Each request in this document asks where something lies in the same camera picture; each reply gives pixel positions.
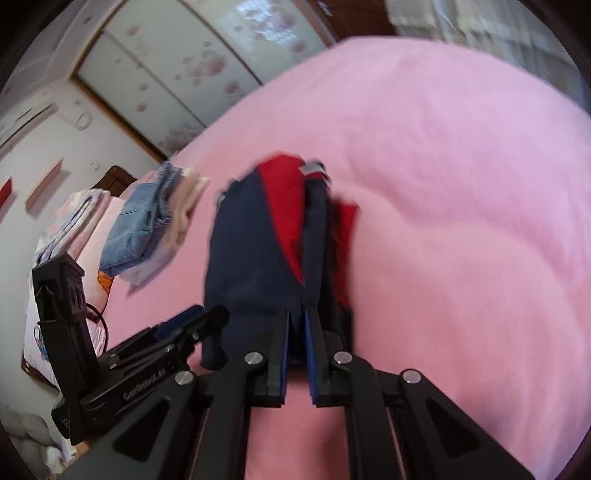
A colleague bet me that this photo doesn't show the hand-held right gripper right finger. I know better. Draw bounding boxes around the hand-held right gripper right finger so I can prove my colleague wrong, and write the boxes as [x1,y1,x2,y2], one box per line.
[303,307,536,480]

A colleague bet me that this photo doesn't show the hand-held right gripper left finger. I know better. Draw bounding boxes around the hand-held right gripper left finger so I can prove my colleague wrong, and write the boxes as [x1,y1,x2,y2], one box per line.
[60,307,291,480]

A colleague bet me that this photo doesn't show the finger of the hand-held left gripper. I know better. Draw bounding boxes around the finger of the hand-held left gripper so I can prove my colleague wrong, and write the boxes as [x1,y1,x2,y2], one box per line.
[161,305,230,356]
[154,305,207,343]

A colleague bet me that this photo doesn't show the red and navy jacket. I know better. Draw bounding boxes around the red and navy jacket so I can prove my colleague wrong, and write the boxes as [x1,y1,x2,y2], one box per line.
[202,154,362,371]

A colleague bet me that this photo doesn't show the folded white garment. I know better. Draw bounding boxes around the folded white garment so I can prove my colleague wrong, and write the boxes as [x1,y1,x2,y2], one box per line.
[122,256,163,297]

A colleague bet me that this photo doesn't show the stack of folded quilts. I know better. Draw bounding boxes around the stack of folded quilts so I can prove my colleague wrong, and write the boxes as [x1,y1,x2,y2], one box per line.
[33,188,112,269]

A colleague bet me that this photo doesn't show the folded blue denim jeans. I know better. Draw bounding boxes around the folded blue denim jeans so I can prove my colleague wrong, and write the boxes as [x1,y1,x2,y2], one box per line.
[99,161,186,278]

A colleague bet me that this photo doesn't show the folded cream garment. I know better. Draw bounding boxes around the folded cream garment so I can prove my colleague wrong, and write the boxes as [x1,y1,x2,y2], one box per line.
[152,167,212,278]

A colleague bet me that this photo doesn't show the grey padded cushion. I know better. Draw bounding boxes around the grey padded cushion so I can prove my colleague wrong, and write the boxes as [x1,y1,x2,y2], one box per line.
[0,401,63,478]

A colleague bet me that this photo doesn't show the wooden headboard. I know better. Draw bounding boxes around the wooden headboard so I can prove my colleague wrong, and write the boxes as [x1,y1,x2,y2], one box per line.
[91,165,140,198]

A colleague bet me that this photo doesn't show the white air conditioner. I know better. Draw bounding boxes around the white air conditioner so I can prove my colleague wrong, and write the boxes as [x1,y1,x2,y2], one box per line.
[0,88,59,155]

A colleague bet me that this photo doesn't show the pink blanket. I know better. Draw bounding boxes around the pink blanket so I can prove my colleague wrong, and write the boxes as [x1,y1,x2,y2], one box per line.
[99,34,591,480]

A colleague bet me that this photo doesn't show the floral sliding wardrobe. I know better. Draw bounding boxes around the floral sliding wardrobe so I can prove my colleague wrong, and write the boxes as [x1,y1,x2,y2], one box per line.
[69,0,334,163]

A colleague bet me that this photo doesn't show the brown wooden door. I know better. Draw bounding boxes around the brown wooden door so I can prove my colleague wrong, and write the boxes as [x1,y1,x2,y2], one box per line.
[314,0,399,48]

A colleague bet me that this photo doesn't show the sofa with white lace cover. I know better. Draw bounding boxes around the sofa with white lace cover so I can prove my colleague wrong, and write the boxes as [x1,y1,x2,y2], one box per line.
[385,0,575,63]

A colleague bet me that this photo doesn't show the black cable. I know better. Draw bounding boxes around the black cable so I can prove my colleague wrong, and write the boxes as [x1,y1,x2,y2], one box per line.
[83,302,110,357]

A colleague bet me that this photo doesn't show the wooden wall shelf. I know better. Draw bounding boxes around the wooden wall shelf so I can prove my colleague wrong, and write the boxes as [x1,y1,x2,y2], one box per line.
[24,158,66,214]

